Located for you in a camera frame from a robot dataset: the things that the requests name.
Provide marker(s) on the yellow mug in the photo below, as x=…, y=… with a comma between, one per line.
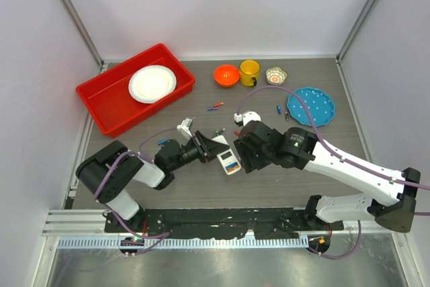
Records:
x=249, y=72

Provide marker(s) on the orange bowl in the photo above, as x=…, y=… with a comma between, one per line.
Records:
x=226, y=75

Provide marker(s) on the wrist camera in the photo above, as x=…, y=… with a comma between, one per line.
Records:
x=185, y=128
x=242, y=119

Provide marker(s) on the blue dotted plate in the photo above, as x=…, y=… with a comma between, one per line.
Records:
x=319, y=104

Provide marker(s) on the white remote control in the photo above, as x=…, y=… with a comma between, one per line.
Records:
x=227, y=156

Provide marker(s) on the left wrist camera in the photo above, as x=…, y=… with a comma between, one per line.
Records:
x=185, y=128

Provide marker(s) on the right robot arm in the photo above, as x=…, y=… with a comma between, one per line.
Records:
x=385, y=195

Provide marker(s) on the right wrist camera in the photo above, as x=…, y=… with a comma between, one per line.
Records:
x=242, y=119

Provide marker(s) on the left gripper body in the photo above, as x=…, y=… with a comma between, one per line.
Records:
x=203, y=156

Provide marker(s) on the white cable duct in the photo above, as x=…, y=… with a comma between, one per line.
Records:
x=123, y=242

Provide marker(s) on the white paper plate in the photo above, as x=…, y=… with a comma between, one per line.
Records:
x=152, y=83

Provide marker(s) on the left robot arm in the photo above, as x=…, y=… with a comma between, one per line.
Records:
x=107, y=173

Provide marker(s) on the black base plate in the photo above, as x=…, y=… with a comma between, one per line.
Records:
x=227, y=223

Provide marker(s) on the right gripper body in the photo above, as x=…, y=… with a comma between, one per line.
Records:
x=252, y=159

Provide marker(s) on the patterned small bowl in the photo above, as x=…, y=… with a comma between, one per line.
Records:
x=276, y=76

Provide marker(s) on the red plastic bin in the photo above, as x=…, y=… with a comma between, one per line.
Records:
x=107, y=98

